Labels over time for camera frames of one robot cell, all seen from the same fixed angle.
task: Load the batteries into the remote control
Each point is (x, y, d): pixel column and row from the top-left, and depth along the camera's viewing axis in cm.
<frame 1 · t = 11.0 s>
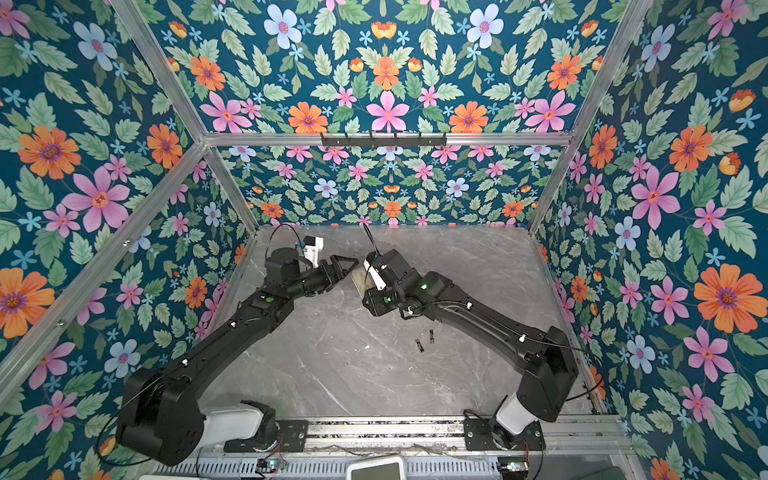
left hand: (355, 260, 75), fingers open
right hand: (369, 296, 76), fingers open
black gold battery: (419, 345, 90), on the table
black gold battery 2: (432, 341, 91), on the table

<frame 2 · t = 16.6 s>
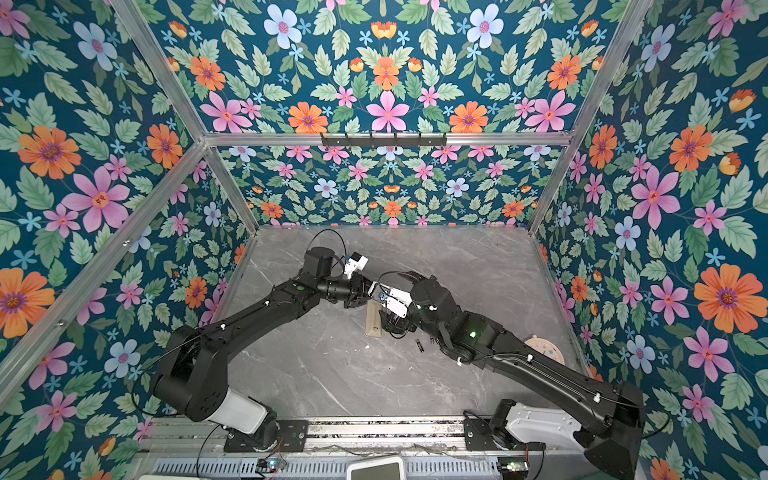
left hand: (385, 289, 74), fingers closed
right hand: (392, 286, 70), fingers open
beige remote control: (372, 328, 73), point 20 cm above the table
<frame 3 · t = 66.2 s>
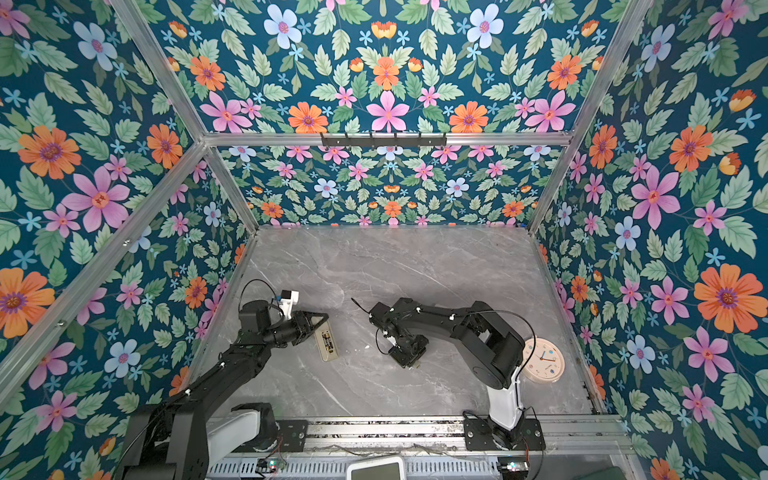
left hand: (327, 313, 80), fingers closed
right hand: (410, 359, 87), fingers open
beige remote control: (327, 342, 81), point 10 cm above the table
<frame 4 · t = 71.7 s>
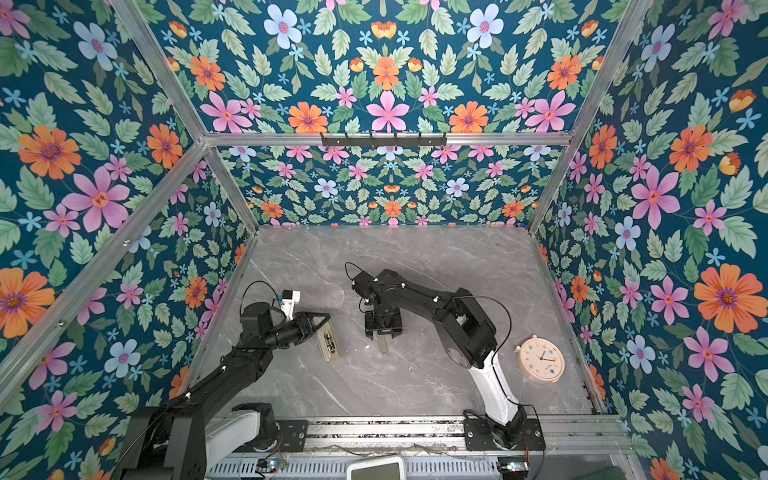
left hand: (329, 313, 80), fingers closed
right hand: (376, 334, 89), fingers open
beige battery cover: (383, 343, 92), on the table
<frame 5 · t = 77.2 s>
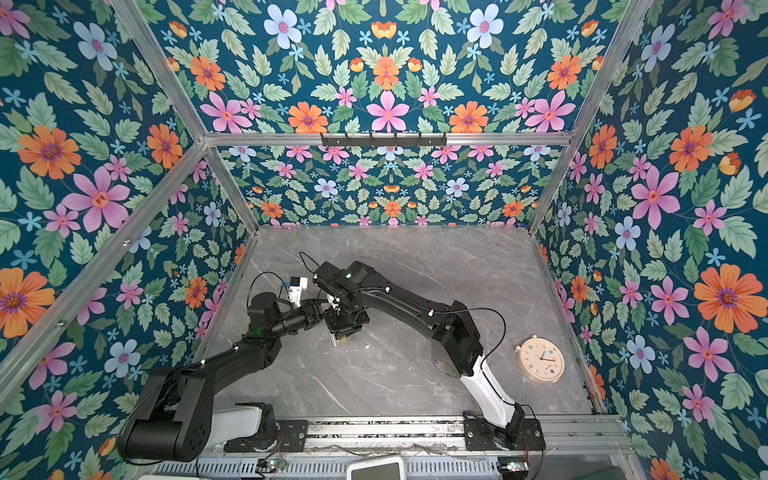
left hand: (337, 300, 80), fingers closed
right hand: (336, 332, 79), fingers closed
